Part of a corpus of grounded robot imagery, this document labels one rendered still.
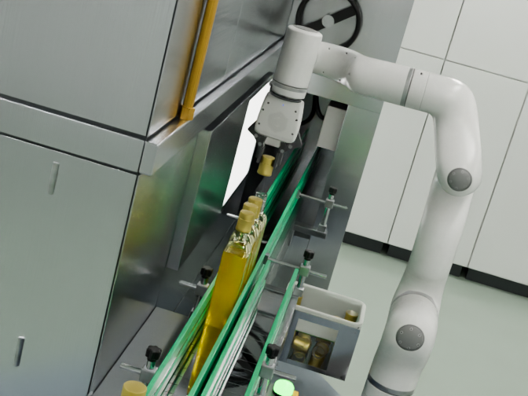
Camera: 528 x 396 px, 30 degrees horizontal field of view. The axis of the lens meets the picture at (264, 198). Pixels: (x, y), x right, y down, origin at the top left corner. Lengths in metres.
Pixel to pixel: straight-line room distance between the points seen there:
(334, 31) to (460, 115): 1.09
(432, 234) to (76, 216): 0.89
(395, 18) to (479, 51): 2.81
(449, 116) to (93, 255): 0.88
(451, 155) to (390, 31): 1.10
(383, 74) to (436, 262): 0.45
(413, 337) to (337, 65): 0.66
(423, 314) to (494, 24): 3.85
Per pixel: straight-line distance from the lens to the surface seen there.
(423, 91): 2.24
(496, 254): 6.31
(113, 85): 1.71
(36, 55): 1.75
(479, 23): 6.01
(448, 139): 2.23
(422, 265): 2.34
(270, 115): 2.30
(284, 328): 2.38
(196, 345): 2.19
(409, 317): 2.31
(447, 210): 2.32
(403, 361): 2.37
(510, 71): 6.05
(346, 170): 3.33
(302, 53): 2.26
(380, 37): 3.25
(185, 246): 2.27
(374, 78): 2.24
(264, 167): 2.34
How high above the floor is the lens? 2.03
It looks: 17 degrees down
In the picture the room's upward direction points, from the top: 15 degrees clockwise
